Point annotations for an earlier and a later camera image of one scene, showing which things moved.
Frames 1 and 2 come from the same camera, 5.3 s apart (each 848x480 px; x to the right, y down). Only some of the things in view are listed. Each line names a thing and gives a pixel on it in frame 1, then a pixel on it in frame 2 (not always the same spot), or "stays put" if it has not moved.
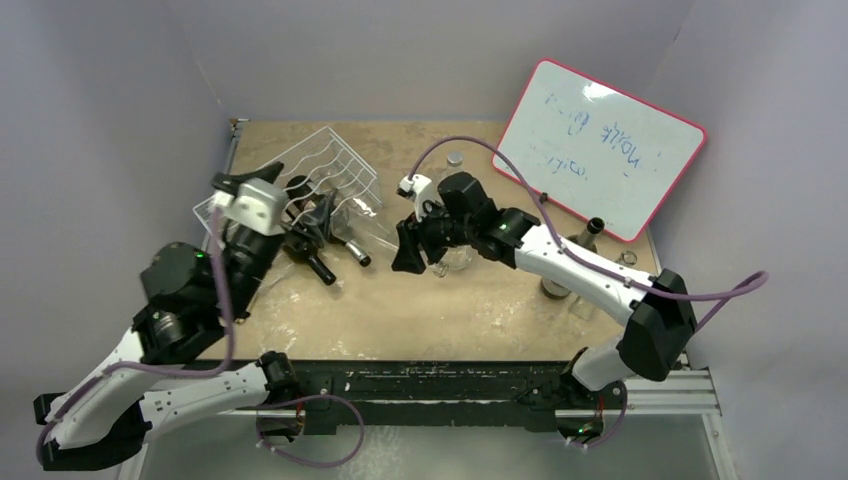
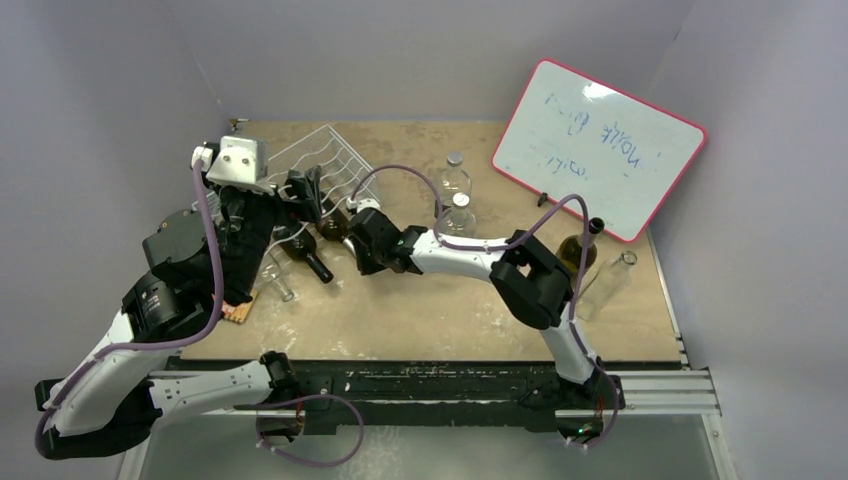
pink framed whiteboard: [601, 153] stays put
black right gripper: [411, 240] → [361, 225]
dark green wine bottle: [303, 247] stays put
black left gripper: [320, 221] → [307, 186]
